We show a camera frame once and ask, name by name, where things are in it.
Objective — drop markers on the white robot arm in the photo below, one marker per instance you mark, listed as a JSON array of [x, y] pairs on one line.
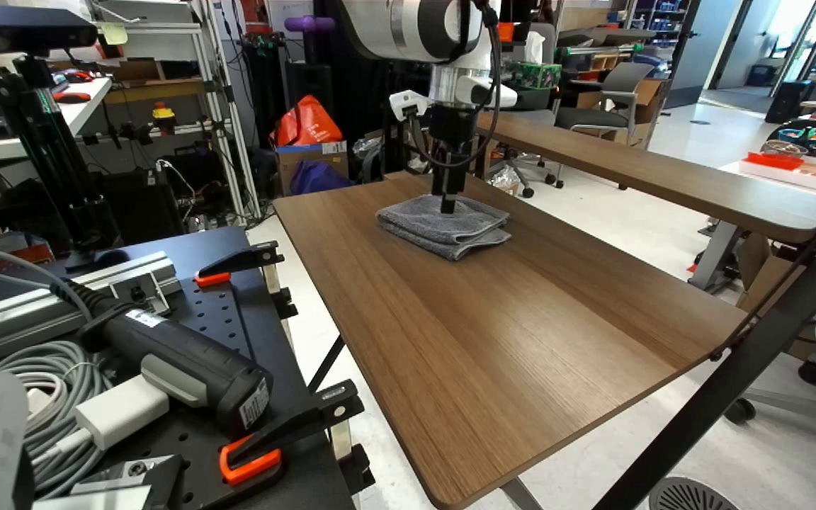
[[396, 30]]

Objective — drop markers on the round floor fan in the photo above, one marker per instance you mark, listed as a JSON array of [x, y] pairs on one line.
[[691, 496]]

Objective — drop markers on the orange bag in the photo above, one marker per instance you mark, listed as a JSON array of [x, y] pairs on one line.
[[306, 122]]

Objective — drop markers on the white power adapter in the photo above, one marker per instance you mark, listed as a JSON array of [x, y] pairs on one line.
[[126, 411]]

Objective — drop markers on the white workbench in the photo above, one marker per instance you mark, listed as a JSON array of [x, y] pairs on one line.
[[11, 130]]

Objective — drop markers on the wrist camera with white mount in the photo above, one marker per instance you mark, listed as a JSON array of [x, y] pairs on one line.
[[409, 102]]

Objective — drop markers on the purple blue bag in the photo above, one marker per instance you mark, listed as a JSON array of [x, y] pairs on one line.
[[318, 177]]

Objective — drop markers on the grey towel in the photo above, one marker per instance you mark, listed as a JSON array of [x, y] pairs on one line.
[[445, 231]]

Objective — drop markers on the metal shelving rack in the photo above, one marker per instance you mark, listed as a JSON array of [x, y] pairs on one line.
[[225, 94]]

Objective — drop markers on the black camera tripod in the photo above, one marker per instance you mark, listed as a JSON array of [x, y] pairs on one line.
[[49, 150]]

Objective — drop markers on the grey office chair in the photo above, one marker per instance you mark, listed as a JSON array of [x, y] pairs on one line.
[[616, 94]]

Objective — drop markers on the black clamp with orange grip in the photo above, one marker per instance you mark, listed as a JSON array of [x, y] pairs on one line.
[[238, 259], [256, 463]]

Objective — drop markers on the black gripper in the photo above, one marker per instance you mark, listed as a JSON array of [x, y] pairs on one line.
[[450, 142]]

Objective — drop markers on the black stereo camera bar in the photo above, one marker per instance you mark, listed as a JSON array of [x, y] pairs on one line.
[[21, 27]]

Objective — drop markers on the long wooden desk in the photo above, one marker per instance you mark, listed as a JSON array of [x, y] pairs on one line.
[[691, 180]]

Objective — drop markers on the cardboard box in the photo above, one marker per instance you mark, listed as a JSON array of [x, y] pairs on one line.
[[311, 150]]

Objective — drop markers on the black perforated board table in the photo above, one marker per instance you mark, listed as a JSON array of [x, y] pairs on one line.
[[238, 320]]

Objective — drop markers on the black diagonal stand strut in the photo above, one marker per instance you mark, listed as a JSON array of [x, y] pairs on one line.
[[748, 359]]

